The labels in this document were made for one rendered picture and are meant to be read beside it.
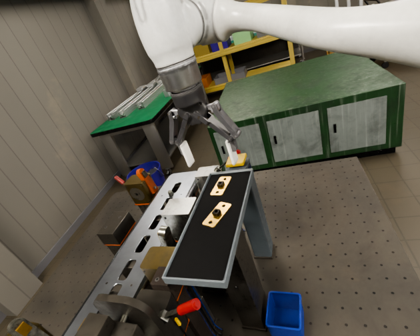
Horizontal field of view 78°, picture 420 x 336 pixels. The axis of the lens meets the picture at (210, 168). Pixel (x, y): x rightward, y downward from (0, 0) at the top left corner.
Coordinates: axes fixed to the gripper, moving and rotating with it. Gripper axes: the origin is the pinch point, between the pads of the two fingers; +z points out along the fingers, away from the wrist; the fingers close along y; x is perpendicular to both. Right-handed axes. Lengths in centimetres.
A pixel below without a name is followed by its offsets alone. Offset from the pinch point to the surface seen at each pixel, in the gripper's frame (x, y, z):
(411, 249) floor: -83, -62, 125
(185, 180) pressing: -23.8, 32.2, 25.1
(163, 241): 14.8, 15.7, 17.7
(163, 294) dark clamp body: 29.8, 5.7, 17.0
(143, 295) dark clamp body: 31.1, 10.8, 17.0
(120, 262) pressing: 19.9, 34.0, 25.0
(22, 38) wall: -148, 269, -71
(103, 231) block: 11, 49, 22
